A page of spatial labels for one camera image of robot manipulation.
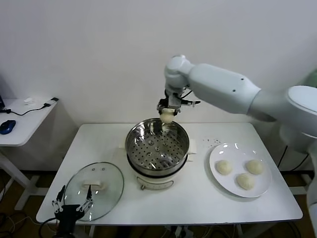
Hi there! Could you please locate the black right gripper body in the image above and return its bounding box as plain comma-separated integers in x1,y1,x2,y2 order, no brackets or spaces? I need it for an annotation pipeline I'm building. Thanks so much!
157,96,184,111

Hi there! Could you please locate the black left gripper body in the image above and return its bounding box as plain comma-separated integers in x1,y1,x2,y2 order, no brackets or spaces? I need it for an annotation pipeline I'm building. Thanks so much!
54,205,84,223

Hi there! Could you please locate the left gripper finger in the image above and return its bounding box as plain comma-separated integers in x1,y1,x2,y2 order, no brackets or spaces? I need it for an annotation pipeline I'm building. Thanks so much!
77,184,95,213
51,184,66,214

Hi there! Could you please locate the white steamed baozi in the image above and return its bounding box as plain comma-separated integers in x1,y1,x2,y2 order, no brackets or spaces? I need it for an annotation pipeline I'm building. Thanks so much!
235,173,256,191
214,160,234,176
245,159,264,175
160,111,175,124

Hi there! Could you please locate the glass pot lid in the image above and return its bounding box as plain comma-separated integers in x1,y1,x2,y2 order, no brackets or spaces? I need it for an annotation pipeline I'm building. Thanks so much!
63,162,124,222

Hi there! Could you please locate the stainless steel steamer basket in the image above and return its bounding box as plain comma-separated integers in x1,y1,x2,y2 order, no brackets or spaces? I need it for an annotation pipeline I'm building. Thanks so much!
119,118,198,172

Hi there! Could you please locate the white round plate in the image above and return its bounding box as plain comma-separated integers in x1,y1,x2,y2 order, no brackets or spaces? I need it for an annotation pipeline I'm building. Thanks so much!
209,142,272,198

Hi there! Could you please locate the white side desk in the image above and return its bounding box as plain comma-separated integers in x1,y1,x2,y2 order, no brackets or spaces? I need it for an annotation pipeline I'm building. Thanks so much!
0,98,59,211

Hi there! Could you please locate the blue computer mouse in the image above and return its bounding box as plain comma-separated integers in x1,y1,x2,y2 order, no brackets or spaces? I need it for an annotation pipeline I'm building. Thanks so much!
0,119,16,135

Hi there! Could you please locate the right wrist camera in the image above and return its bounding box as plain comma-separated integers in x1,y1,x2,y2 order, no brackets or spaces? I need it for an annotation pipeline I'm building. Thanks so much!
182,98,201,107

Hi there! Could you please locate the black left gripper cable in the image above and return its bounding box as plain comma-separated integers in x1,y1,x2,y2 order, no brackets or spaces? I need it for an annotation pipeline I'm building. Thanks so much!
39,217,60,238

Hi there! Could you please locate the black desk cable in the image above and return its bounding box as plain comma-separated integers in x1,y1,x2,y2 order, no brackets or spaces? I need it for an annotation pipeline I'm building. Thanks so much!
0,98,59,117

